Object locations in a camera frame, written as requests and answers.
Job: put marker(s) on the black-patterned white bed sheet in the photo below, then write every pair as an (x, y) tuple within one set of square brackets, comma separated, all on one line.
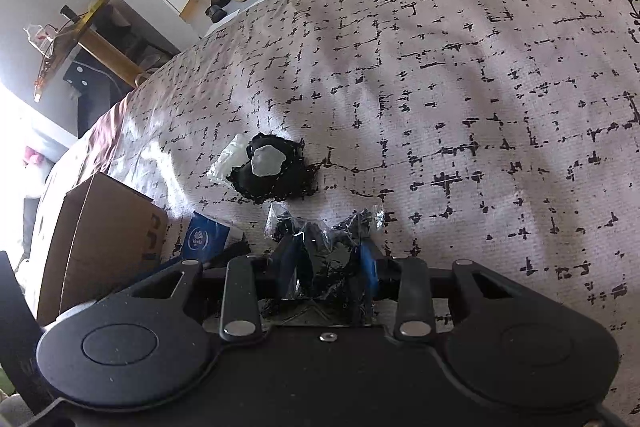
[(450, 82)]

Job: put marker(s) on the pink quilt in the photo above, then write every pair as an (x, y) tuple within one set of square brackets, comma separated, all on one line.
[(102, 127)]

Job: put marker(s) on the brown cardboard box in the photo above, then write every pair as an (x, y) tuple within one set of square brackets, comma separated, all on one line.
[(100, 247)]

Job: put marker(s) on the black slipper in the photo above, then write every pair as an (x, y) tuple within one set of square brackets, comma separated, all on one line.
[(221, 1), (216, 14)]

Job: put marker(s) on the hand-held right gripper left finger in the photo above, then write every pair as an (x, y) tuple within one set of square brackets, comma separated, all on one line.
[(291, 257)]

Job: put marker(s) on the black item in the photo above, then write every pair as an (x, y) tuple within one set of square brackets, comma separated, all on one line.
[(325, 252)]

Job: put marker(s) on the blue tissue packet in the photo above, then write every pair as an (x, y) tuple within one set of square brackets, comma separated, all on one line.
[(202, 239)]

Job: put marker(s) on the white plastic packet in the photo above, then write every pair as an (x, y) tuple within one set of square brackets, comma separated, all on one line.
[(225, 163)]

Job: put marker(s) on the pale grey foam pad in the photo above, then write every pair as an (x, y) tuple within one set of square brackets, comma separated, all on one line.
[(267, 161)]

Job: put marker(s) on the black lace cloth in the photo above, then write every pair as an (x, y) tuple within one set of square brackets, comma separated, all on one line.
[(280, 189)]

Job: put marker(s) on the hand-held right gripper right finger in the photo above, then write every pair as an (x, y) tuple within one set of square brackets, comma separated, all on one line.
[(369, 268)]

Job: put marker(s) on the gold-edged round table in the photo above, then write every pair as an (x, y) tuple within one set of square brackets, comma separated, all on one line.
[(111, 57)]

